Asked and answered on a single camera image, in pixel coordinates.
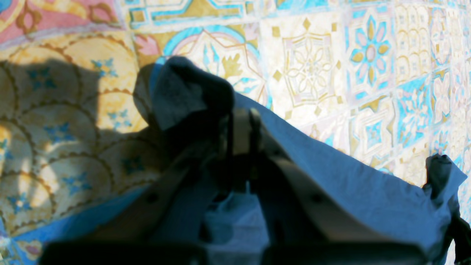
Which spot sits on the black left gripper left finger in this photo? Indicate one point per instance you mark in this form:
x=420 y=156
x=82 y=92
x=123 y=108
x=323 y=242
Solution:
x=162 y=226

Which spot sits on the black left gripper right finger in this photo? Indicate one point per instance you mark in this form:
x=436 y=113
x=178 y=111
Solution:
x=306 y=227

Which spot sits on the dark blue t-shirt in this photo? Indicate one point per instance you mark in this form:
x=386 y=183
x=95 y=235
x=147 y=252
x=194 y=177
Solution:
x=349 y=195

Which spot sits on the patterned tablecloth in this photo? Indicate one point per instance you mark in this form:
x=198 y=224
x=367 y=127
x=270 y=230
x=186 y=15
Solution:
x=385 y=81

